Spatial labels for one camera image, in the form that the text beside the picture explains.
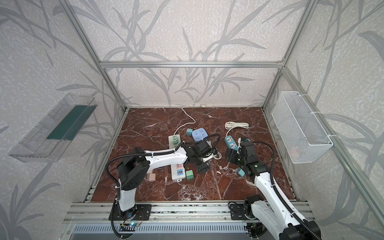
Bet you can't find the light green usb plug cube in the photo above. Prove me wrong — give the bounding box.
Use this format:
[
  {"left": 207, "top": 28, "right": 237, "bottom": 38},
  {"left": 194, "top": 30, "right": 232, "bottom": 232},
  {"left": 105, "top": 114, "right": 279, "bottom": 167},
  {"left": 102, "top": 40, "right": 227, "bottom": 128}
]
[{"left": 186, "top": 170, "right": 195, "bottom": 180}]

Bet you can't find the long white pastel power strip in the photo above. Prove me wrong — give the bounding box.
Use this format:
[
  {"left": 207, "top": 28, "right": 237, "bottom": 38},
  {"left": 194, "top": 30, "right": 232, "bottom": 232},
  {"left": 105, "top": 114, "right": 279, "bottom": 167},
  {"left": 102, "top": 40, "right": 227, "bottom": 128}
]
[{"left": 168, "top": 134, "right": 186, "bottom": 182}]

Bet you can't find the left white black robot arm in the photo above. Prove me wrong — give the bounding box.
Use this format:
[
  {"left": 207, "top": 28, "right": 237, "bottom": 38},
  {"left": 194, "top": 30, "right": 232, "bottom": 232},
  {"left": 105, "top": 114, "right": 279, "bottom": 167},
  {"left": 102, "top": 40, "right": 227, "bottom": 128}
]
[{"left": 104, "top": 134, "right": 221, "bottom": 222}]

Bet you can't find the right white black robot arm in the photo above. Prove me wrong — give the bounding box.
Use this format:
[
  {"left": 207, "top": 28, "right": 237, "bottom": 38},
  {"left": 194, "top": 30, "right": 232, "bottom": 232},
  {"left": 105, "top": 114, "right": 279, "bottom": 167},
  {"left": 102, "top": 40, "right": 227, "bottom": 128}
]
[{"left": 226, "top": 138, "right": 321, "bottom": 240}]

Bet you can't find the teal plug cube right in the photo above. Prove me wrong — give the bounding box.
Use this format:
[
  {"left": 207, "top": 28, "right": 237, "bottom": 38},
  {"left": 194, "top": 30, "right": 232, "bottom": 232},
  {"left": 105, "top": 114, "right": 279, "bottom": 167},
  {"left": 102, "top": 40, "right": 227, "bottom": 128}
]
[{"left": 237, "top": 168, "right": 245, "bottom": 177}]

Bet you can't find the teal plug cube near strip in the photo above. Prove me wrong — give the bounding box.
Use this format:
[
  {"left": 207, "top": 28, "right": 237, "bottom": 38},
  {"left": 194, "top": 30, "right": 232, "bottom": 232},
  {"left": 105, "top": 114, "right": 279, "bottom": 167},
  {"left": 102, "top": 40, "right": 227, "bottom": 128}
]
[{"left": 186, "top": 129, "right": 193, "bottom": 137}]

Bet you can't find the pink plug cube lower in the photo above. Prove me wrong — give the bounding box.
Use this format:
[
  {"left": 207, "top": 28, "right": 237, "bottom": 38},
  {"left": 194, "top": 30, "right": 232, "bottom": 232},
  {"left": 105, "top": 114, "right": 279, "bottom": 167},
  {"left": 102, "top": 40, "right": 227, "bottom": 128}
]
[{"left": 147, "top": 173, "right": 157, "bottom": 182}]

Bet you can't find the square blue power strip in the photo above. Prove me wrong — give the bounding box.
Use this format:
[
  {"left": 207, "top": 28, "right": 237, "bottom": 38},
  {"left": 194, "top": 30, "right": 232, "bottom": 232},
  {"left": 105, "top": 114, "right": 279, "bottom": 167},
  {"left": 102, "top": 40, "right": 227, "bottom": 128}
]
[{"left": 192, "top": 128, "right": 208, "bottom": 142}]

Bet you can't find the teal power strip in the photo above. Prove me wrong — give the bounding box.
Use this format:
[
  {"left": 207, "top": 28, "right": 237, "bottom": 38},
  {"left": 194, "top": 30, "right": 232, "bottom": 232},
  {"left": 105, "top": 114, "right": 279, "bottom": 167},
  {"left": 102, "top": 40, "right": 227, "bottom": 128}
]
[{"left": 224, "top": 136, "right": 238, "bottom": 151}]

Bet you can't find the white power strip cable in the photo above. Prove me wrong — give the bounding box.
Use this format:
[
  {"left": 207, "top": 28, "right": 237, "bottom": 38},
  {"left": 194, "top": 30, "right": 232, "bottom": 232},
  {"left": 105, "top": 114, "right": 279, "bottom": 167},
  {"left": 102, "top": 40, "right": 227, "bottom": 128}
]
[{"left": 173, "top": 103, "right": 208, "bottom": 136}]

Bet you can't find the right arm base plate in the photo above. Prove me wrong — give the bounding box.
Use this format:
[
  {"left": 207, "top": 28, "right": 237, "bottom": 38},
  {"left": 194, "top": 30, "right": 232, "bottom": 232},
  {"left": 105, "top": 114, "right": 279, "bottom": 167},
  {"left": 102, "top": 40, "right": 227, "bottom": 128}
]
[{"left": 228, "top": 195, "right": 264, "bottom": 220}]

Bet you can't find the white wire mesh basket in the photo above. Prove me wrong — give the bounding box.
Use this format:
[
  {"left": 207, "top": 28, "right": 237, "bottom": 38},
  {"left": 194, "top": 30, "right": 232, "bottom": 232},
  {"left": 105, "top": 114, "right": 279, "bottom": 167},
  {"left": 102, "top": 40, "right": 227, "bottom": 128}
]
[{"left": 272, "top": 91, "right": 333, "bottom": 164}]

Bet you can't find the aluminium front rail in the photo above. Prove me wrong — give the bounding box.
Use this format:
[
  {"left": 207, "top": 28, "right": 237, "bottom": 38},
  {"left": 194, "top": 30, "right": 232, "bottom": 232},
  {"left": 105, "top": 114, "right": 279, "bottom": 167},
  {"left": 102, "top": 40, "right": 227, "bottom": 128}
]
[{"left": 62, "top": 201, "right": 316, "bottom": 224}]

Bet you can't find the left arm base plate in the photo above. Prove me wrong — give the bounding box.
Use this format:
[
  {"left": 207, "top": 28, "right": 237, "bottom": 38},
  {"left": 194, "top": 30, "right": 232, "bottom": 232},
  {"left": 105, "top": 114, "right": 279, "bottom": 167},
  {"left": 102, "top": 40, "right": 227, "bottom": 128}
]
[{"left": 109, "top": 204, "right": 152, "bottom": 221}]

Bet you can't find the clear plastic wall tray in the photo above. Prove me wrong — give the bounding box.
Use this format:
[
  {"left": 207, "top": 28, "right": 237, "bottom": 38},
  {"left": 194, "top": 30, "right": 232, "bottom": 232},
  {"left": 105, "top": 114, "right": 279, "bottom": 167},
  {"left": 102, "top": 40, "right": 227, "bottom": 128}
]
[{"left": 9, "top": 94, "right": 98, "bottom": 163}]

